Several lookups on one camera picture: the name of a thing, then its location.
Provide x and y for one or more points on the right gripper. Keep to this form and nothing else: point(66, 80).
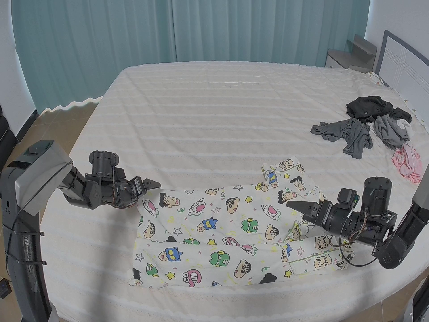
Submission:
point(335, 218)

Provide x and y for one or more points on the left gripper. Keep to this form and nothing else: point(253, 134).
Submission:
point(130, 193)

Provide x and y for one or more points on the white printed pyjama top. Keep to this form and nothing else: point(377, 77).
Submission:
point(218, 240)

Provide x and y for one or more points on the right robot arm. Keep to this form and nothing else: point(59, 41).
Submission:
point(398, 236)

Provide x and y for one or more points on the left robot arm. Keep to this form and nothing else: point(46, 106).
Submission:
point(37, 179)

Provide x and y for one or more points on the bed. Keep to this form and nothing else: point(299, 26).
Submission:
point(201, 112)

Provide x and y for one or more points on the dark grey garment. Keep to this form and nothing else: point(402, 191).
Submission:
point(355, 136)

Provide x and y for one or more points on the pink garment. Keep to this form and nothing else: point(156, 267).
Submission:
point(407, 161)

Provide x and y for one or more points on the light grey garment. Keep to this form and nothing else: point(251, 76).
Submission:
point(388, 131)

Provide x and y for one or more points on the black garment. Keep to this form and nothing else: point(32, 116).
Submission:
point(367, 106)

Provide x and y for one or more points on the small black box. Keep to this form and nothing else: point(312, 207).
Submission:
point(4, 288)

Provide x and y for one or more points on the grey bedside table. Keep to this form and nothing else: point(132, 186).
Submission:
point(348, 57)

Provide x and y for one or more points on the blue-green curtain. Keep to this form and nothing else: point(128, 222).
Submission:
point(167, 18)

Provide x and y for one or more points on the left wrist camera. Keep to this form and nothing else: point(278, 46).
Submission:
point(120, 174)

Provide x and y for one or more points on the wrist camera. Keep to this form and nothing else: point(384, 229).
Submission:
point(347, 198)
point(120, 174)

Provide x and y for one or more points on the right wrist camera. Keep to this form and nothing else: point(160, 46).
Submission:
point(347, 198)

